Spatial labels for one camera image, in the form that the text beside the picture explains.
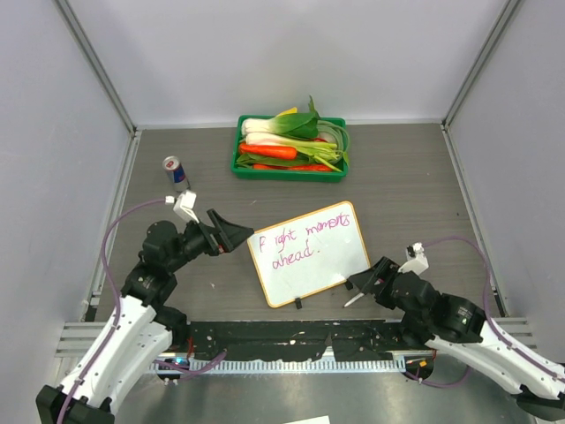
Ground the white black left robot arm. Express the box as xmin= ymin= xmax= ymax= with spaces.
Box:
xmin=35 ymin=209 xmax=253 ymax=423

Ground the yellow framed whiteboard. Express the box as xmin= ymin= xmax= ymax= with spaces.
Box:
xmin=247 ymin=201 xmax=371 ymax=308

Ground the red bull drink can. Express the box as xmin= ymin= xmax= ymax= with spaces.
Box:
xmin=162 ymin=155 xmax=191 ymax=193

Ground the white paper sheet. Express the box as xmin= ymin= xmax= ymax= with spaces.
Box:
xmin=294 ymin=415 xmax=330 ymax=424

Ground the white green leek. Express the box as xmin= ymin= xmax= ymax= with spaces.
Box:
xmin=238 ymin=132 xmax=349 ymax=165

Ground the pink capped marker pen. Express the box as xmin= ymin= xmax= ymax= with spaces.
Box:
xmin=343 ymin=292 xmax=365 ymax=308

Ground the green plastic vegetable tray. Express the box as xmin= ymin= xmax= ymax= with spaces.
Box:
xmin=230 ymin=115 xmax=351 ymax=182

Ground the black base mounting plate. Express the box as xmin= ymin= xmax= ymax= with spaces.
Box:
xmin=173 ymin=320 xmax=426 ymax=362

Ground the orange carrot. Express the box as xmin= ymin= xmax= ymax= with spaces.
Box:
xmin=238 ymin=143 xmax=298 ymax=161

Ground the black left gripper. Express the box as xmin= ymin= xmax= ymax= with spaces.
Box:
xmin=167 ymin=208 xmax=252 ymax=272

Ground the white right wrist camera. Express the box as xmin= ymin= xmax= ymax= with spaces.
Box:
xmin=398 ymin=242 xmax=429 ymax=276

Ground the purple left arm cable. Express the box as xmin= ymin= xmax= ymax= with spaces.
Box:
xmin=55 ymin=196 xmax=229 ymax=424

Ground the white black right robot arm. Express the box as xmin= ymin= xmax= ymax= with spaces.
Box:
xmin=346 ymin=255 xmax=564 ymax=421

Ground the green bok choy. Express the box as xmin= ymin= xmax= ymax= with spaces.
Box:
xmin=240 ymin=96 xmax=320 ymax=140

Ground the slotted cable duct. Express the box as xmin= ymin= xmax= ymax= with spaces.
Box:
xmin=152 ymin=356 xmax=406 ymax=375

